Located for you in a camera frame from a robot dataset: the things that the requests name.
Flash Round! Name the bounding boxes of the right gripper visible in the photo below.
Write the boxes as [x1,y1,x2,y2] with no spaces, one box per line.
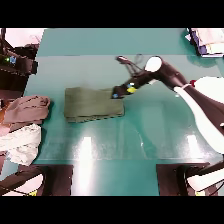
[111,79,140,100]

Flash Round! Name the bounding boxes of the green T-shirt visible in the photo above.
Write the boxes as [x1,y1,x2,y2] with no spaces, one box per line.
[63,86,126,124]

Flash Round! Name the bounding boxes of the dark blue garment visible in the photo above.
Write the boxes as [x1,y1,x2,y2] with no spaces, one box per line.
[188,29,210,56]

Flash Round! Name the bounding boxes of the brown garment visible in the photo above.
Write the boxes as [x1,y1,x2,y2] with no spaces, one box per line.
[1,95,52,132]

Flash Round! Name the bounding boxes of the white lace garment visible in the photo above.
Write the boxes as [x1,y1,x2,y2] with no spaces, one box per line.
[0,123,43,167]

